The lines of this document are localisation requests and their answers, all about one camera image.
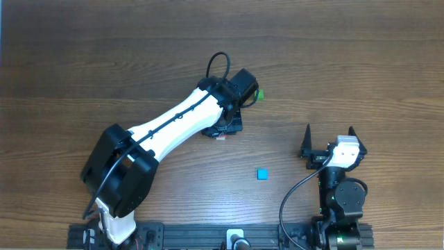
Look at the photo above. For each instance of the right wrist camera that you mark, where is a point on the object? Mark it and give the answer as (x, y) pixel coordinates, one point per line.
(344, 149)

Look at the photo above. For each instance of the blue cube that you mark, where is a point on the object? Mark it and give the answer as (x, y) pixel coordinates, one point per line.
(262, 174)

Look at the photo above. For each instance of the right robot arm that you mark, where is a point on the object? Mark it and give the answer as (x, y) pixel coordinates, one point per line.
(341, 198)

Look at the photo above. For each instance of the mounting rail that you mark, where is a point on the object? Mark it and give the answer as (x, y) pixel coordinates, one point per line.
(208, 236)

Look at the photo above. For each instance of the green cube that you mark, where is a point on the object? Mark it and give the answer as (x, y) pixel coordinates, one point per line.
(261, 94)

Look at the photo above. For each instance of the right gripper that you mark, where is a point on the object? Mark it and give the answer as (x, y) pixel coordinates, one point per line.
(315, 159)

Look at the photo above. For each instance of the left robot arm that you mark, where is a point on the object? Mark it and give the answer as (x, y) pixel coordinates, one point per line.
(180, 125)

